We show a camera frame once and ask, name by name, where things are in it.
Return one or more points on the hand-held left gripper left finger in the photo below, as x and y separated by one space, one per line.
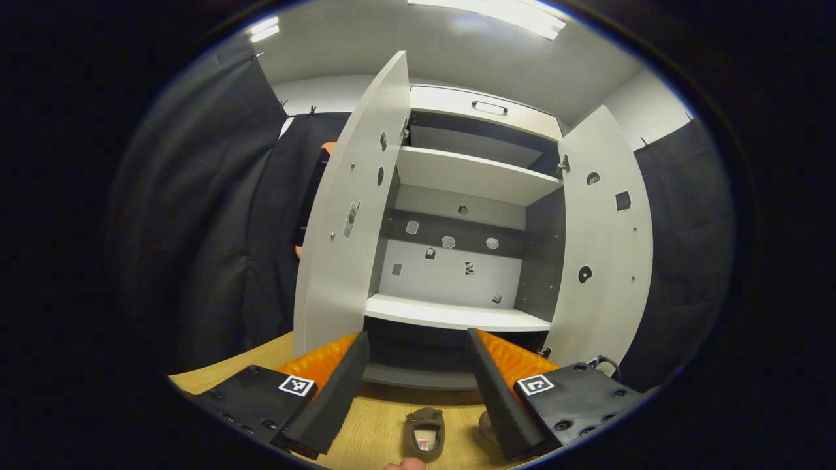
333 405

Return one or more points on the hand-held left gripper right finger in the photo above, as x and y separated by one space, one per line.
496 405

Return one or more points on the brown fuzzy shoe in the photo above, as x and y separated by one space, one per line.
486 427
424 418

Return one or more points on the white shoe cabinet door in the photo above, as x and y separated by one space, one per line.
607 313
339 281

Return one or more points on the white cabinet shelf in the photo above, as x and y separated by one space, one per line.
450 313
470 173

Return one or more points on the black backdrop cloth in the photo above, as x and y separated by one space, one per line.
209 228

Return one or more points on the small ceiling light panel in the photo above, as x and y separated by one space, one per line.
264 29

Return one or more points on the large ceiling light panel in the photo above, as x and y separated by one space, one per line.
496 16

